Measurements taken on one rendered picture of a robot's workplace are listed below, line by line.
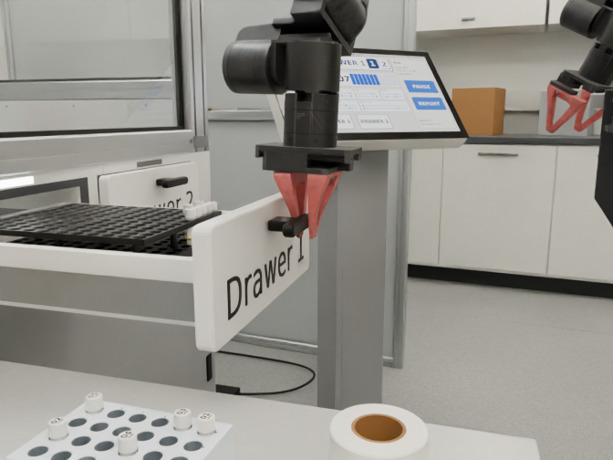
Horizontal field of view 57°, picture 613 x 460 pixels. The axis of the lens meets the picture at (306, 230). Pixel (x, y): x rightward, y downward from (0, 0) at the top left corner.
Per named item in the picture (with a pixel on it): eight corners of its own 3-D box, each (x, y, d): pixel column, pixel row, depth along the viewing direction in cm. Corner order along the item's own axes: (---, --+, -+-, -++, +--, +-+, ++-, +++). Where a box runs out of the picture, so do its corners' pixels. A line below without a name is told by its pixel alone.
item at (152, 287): (292, 259, 74) (292, 213, 72) (202, 329, 50) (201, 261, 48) (38, 240, 85) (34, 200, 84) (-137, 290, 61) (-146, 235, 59)
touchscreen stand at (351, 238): (472, 491, 156) (496, 114, 136) (327, 541, 138) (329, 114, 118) (376, 408, 201) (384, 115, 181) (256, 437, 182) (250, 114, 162)
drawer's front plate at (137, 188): (200, 216, 113) (197, 162, 111) (112, 248, 86) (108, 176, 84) (192, 216, 114) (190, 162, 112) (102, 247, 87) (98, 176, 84)
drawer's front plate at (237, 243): (309, 268, 75) (309, 185, 73) (214, 355, 48) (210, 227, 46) (296, 267, 76) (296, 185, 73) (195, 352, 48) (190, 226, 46)
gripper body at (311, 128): (275, 158, 65) (276, 92, 63) (362, 163, 62) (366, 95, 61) (253, 162, 59) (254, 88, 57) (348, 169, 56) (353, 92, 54)
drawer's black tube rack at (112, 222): (223, 260, 72) (221, 210, 71) (148, 303, 55) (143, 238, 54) (75, 248, 78) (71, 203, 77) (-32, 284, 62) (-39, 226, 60)
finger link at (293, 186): (290, 229, 66) (293, 148, 64) (350, 235, 64) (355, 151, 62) (270, 241, 60) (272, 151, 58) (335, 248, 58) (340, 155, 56)
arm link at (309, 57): (325, 27, 54) (351, 36, 59) (265, 30, 57) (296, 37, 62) (321, 102, 55) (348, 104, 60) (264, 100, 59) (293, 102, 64)
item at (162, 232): (222, 215, 71) (221, 210, 71) (144, 245, 54) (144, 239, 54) (208, 214, 71) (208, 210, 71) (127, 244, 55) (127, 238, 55)
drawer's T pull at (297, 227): (314, 224, 62) (314, 213, 62) (293, 239, 55) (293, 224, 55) (283, 223, 63) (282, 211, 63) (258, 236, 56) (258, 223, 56)
